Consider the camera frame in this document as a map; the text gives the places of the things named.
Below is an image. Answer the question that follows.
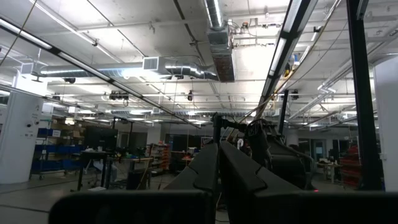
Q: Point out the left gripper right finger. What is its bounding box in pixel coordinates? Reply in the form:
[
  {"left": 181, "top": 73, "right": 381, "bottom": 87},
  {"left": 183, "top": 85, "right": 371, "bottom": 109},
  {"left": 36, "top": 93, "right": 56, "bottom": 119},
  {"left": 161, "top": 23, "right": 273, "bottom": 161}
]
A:
[{"left": 219, "top": 141, "right": 398, "bottom": 224}]

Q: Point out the round silver ceiling duct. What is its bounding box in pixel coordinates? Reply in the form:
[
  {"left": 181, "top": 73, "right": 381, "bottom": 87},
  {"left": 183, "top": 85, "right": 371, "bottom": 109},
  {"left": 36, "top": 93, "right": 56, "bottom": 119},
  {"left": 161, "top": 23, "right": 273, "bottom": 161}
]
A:
[{"left": 39, "top": 56, "right": 219, "bottom": 82}]

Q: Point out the black monitor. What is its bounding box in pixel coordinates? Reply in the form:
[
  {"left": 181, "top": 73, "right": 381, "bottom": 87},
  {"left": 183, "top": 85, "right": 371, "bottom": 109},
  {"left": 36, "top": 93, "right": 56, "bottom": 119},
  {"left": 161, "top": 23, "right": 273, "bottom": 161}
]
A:
[{"left": 83, "top": 125, "right": 118, "bottom": 152}]

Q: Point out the white pillar with signs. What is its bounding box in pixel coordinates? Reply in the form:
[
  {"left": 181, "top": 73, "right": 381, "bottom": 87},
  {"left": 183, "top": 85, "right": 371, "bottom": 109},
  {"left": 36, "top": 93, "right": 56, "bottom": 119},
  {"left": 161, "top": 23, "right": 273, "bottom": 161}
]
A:
[{"left": 0, "top": 76, "right": 44, "bottom": 185}]

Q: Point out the light wooden table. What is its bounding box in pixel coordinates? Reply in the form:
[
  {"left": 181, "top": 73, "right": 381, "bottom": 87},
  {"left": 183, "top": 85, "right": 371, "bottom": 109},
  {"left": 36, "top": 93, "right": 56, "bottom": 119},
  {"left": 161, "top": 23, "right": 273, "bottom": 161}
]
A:
[{"left": 316, "top": 160, "right": 342, "bottom": 184}]

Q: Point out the blue storage bins shelf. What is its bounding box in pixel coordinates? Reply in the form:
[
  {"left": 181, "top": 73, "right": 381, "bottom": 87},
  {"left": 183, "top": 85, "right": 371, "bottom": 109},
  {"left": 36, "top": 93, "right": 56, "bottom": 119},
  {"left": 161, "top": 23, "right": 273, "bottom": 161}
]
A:
[{"left": 30, "top": 127, "right": 85, "bottom": 180}]

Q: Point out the plain white pillar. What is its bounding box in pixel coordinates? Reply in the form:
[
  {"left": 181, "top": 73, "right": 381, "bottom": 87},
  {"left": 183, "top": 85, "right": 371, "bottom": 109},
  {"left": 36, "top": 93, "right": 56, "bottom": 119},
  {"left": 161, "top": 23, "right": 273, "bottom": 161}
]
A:
[{"left": 373, "top": 55, "right": 398, "bottom": 192}]

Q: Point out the black desk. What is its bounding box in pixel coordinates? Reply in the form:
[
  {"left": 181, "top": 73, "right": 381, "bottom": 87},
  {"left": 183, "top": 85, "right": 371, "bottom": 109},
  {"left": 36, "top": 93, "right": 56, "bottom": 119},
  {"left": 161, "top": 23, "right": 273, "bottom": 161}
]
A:
[{"left": 76, "top": 150, "right": 115, "bottom": 192}]

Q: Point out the red bin rack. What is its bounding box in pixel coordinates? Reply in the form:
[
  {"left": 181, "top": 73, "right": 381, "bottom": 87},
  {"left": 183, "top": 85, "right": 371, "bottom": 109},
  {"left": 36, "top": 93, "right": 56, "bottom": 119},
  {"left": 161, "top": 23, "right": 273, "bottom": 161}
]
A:
[{"left": 338, "top": 144, "right": 362, "bottom": 188}]

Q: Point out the shelf with red items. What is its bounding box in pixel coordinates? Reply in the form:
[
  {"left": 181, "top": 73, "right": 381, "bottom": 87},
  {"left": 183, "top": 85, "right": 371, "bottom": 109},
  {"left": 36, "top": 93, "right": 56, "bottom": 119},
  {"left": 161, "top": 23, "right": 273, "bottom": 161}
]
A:
[{"left": 147, "top": 142, "right": 171, "bottom": 170}]

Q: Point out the rectangular ceiling duct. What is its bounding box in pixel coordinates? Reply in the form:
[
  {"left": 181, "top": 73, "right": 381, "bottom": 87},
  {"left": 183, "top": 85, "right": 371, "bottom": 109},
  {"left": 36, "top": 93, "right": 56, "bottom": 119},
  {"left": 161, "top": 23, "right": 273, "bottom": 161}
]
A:
[{"left": 203, "top": 0, "right": 236, "bottom": 83}]

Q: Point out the thin black frame post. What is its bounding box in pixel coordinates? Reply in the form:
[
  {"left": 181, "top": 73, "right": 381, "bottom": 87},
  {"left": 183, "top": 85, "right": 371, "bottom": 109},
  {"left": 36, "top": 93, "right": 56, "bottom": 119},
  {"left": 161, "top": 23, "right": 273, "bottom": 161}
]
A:
[
  {"left": 213, "top": 112, "right": 223, "bottom": 146},
  {"left": 277, "top": 90, "right": 290, "bottom": 135}
]

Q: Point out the black floor box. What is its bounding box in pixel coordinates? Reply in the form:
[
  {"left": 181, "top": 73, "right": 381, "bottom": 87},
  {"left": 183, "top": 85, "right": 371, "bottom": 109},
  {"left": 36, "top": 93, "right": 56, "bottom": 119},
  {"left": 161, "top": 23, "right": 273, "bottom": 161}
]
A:
[{"left": 126, "top": 169, "right": 152, "bottom": 190}]

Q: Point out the thick black frame post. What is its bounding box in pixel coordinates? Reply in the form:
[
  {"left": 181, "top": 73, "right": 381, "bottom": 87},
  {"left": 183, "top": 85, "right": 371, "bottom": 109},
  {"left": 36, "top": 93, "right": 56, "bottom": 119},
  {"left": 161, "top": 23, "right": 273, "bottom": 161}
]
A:
[{"left": 346, "top": 0, "right": 384, "bottom": 191}]

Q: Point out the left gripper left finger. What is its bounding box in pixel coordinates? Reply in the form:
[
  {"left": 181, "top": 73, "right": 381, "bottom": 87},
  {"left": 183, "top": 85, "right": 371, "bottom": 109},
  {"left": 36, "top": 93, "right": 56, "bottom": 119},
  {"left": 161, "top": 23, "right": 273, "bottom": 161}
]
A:
[{"left": 49, "top": 142, "right": 219, "bottom": 224}]

